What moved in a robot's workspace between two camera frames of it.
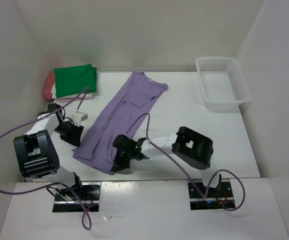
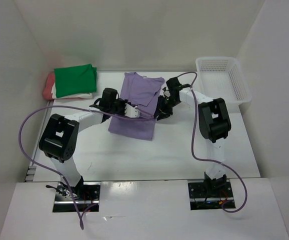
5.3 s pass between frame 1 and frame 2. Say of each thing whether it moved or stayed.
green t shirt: stayed
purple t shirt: moved
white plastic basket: stayed
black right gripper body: moved
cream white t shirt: stayed
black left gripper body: moved
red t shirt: stayed
